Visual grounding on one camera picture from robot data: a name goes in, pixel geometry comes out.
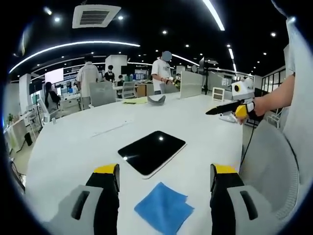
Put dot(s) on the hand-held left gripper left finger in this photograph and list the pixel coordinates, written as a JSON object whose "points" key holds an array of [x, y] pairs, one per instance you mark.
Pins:
{"points": [[97, 195]]}

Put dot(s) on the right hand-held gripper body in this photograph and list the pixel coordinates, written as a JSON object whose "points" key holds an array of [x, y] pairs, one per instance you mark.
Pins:
{"points": [[240, 91]]}

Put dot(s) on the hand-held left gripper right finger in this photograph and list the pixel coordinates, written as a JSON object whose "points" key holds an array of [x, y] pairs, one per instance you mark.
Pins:
{"points": [[227, 195]]}

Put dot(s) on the blue cleaning cloth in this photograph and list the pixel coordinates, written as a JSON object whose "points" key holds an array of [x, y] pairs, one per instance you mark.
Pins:
{"points": [[164, 208]]}

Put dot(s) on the black tablet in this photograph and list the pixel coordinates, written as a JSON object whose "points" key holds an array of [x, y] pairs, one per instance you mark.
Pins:
{"points": [[151, 151]]}

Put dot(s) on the person's right hand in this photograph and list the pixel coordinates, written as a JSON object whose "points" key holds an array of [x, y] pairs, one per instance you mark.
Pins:
{"points": [[255, 109]]}

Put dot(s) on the small white drawer box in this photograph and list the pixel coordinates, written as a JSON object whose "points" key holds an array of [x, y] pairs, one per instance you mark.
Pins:
{"points": [[218, 94]]}

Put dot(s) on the grey desk divider panel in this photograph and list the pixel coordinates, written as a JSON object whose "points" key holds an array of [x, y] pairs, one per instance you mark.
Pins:
{"points": [[190, 84]]}

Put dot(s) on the white table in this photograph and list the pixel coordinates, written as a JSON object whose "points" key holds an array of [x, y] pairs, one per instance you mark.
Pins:
{"points": [[97, 147]]}

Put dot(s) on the grey mesh office chair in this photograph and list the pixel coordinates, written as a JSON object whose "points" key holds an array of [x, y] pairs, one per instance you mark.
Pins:
{"points": [[269, 169]]}

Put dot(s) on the person's grey shirt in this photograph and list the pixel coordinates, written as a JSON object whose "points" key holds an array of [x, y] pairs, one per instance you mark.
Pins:
{"points": [[299, 102]]}

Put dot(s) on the grey curved object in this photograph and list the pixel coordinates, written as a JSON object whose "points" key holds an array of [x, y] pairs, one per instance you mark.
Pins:
{"points": [[156, 100]]}

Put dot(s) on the yellow paper sheet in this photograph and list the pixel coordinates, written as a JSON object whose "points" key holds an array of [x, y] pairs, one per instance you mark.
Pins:
{"points": [[133, 101]]}

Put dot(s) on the green potted plant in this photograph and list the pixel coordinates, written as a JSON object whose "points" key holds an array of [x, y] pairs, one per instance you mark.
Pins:
{"points": [[10, 118]]}

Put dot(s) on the ceiling air conditioner vent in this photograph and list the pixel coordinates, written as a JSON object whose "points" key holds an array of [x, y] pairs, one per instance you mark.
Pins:
{"points": [[94, 16]]}

